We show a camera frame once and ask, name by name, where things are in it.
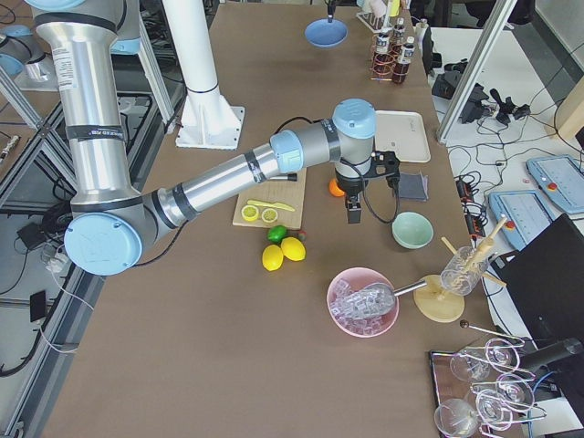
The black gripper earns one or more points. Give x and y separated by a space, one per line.
349 184

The orange mandarin fruit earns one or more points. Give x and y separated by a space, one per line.
334 189

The blue round plate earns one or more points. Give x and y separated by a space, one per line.
324 33

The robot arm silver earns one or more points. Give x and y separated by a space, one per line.
113 223

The green ceramic bowl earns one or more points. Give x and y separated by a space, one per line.
412 230

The grey folded cloth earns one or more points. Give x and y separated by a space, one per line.
413 186

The wooden cutting board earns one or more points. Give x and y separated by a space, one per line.
277 191

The whole lemon upper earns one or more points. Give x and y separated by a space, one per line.
293 249

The whole lemon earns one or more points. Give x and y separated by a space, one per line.
293 249
272 258

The yellow plastic knife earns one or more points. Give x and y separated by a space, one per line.
275 205

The green lime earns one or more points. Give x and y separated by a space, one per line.
277 233

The lemon slice upper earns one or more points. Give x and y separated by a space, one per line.
269 215

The lemon slice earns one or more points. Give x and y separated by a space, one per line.
250 213
269 215

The cream rabbit tray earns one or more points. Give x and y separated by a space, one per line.
403 133

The pink bowl with ice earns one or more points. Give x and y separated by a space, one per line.
339 303

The whole lemon lower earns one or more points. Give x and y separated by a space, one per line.
272 258

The steel ice scoop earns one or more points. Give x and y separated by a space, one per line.
378 299

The lemon slice lower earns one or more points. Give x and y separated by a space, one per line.
250 213

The wooden cup stand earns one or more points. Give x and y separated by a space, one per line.
442 306

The clear glass on stand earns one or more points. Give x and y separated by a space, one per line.
461 274

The tea bottle front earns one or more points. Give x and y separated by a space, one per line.
403 61

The tea bottle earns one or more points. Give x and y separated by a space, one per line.
381 60
403 61
397 35

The tea bottle back right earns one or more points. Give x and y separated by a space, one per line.
381 60

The teach pendant lower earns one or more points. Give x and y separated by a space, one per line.
527 215

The teach pendant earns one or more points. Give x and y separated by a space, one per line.
527 215
561 180

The tea bottle back left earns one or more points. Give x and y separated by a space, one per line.
397 35

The black monitor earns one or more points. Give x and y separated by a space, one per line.
545 281

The teach pendant upper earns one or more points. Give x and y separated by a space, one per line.
561 180

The black tray with glasses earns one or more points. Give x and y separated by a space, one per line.
483 391

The copper wire bottle rack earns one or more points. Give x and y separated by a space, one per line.
375 25

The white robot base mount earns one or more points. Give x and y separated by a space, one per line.
208 121

